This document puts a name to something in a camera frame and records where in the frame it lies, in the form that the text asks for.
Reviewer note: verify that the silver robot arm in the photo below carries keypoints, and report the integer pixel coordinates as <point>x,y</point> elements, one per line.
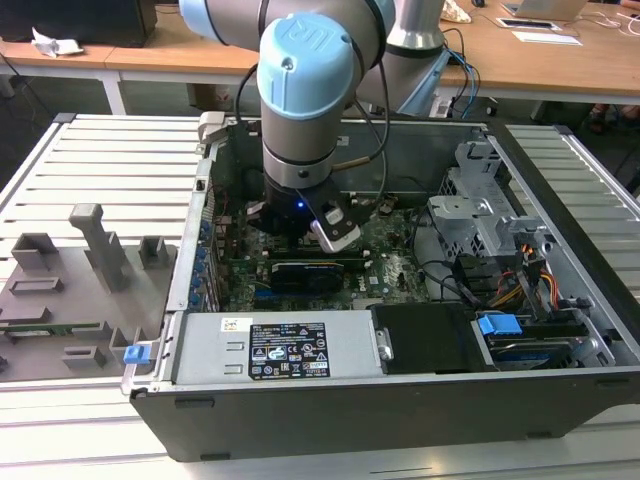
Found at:
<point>300,65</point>

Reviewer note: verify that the black RAM slot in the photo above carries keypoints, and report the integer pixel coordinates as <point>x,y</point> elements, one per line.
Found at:
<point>290,254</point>
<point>290,258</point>
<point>357,263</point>

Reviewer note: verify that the black graphics card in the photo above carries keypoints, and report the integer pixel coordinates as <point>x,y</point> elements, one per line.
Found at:
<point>307,280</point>

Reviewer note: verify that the silver coin battery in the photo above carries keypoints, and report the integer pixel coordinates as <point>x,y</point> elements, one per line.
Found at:
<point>388,204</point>

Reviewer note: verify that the green motherboard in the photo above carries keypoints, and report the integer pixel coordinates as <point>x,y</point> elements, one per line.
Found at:
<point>395,272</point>

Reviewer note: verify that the black rating label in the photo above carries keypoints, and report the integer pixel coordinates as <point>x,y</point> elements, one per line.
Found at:
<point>290,350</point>

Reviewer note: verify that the cardboard box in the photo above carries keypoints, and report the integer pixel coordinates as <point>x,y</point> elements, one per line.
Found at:
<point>210,97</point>

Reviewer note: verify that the grey power supply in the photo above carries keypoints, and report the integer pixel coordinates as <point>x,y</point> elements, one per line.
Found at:
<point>205,350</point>

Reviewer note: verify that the silver drive cage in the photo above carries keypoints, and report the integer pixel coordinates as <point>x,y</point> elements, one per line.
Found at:
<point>452,220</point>

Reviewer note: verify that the black plastic shroud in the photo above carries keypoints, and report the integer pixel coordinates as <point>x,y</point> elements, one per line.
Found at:
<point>430,340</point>

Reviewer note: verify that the blue plastic latch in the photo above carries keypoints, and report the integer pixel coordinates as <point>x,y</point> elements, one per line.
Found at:
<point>136,355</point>

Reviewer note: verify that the wooden desk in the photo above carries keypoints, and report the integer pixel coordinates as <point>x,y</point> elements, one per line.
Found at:
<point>150,55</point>

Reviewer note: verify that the black grey PC case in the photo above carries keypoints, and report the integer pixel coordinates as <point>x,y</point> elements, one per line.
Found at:
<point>350,425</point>

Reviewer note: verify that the green RAM stick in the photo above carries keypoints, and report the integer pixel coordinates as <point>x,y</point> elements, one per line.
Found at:
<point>75,327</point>

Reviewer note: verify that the hard disk in blue carrier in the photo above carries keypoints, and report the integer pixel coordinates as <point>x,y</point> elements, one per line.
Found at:
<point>497,332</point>

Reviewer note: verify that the grey parts rack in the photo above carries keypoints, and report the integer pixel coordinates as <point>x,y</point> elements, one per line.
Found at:
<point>60,312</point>

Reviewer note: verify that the beige crumpled object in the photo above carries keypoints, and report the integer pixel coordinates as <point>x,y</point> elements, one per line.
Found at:
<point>459,12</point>

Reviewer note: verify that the black box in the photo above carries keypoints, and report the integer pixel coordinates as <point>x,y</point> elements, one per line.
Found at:
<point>75,22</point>

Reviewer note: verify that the crumpled white paper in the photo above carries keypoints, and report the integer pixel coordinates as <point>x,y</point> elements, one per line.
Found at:
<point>55,46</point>

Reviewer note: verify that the white tablet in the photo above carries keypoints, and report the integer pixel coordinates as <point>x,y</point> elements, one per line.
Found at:
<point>527,23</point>

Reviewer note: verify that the white paper sheet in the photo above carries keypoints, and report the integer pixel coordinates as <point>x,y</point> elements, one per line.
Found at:
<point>547,38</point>

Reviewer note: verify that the person foot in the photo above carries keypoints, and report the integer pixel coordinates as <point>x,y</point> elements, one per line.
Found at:
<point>600,117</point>

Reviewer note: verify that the silver laptop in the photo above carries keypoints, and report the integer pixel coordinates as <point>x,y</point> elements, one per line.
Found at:
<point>545,9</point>

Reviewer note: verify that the black camera bracket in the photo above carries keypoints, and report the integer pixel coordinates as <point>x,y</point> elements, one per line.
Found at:
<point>320,197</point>

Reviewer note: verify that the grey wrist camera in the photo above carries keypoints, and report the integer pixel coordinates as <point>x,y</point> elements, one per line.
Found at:
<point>340,242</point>

